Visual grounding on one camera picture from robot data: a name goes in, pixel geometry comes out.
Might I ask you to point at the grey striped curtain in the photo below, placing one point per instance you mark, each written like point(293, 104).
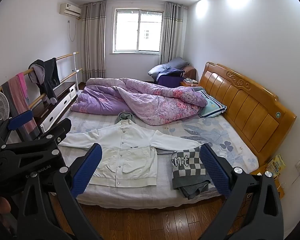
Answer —
point(93, 42)
point(171, 32)

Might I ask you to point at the white air conditioner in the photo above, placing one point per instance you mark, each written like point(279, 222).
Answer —
point(70, 10)

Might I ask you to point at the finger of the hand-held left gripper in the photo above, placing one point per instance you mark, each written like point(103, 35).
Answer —
point(52, 132)
point(21, 120)

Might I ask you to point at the white frame window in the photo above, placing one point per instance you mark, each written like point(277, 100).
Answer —
point(137, 30)

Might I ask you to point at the purple storage box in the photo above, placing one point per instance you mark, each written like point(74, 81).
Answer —
point(168, 80)

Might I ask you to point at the grey checkered knit sweater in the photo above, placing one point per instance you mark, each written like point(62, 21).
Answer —
point(187, 162)

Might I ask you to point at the leaf print bedsheet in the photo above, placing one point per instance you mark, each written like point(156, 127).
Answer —
point(210, 135)

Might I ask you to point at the wooden bed with mattress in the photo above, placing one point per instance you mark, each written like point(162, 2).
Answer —
point(247, 107)

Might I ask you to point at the white cabinet dark top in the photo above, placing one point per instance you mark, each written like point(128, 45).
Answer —
point(60, 97)

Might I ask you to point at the grey hooded garment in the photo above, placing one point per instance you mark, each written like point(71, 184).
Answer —
point(125, 117)

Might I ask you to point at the yellow packet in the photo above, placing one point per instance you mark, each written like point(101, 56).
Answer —
point(277, 165)

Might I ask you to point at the dark hooded jacket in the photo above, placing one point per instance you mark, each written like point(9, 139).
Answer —
point(50, 80)

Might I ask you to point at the white button jacket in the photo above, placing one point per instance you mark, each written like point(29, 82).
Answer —
point(125, 160)

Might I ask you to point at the wooden rail rack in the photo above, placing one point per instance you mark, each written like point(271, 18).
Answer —
point(65, 55)

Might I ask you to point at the blue white pillow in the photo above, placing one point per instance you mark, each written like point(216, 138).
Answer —
point(211, 105)

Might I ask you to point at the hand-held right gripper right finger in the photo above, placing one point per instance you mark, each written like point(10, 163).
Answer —
point(213, 170)

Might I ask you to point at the brown chair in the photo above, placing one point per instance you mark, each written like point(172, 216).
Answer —
point(190, 71)

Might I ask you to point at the pink grey striped towel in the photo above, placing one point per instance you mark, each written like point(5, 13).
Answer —
point(17, 97)

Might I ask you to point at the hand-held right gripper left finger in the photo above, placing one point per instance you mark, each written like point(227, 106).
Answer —
point(88, 170)

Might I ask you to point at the blue bedding pile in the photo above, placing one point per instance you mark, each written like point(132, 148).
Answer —
point(170, 65)

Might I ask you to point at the person's left hand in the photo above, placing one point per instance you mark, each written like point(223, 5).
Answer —
point(1, 206)

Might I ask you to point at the purple floral quilt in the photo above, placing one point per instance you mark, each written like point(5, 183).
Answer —
point(140, 97)

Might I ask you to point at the wooden nightstand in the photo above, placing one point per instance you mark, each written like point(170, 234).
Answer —
point(187, 83)

